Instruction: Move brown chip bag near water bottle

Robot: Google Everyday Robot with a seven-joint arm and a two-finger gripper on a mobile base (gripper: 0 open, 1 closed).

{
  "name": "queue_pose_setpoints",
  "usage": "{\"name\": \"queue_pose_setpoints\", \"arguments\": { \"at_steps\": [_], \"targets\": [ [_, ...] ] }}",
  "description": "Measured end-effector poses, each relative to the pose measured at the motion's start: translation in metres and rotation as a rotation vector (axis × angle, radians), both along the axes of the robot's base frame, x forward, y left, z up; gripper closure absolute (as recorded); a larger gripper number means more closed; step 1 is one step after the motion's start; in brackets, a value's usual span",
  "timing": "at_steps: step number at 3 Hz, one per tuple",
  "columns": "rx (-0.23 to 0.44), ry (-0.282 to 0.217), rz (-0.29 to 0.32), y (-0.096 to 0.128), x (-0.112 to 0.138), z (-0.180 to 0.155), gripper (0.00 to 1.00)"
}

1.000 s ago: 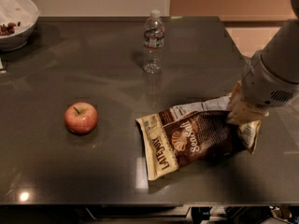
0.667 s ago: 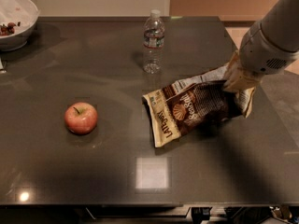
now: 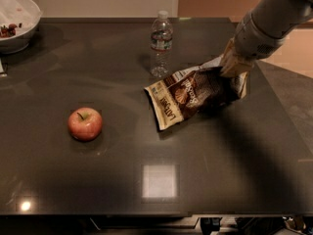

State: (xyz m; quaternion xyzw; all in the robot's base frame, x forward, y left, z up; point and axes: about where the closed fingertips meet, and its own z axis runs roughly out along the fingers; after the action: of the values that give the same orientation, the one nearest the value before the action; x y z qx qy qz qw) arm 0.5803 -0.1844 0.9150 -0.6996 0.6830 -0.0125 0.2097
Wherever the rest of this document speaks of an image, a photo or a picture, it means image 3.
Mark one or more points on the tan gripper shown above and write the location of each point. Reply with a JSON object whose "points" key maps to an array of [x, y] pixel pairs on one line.
{"points": [[253, 42]]}

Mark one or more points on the white bowl with food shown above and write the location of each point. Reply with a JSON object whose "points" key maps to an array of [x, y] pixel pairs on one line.
{"points": [[18, 21]]}

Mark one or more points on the brown Late July chip bag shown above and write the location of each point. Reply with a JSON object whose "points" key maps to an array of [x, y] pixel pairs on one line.
{"points": [[182, 94]]}

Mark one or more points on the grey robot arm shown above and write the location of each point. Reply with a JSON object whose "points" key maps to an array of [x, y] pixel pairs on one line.
{"points": [[261, 32]]}

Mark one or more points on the clear plastic water bottle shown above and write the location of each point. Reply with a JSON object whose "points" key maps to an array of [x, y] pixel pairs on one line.
{"points": [[161, 44]]}

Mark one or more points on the red apple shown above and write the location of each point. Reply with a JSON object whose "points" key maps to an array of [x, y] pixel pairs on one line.
{"points": [[85, 124]]}

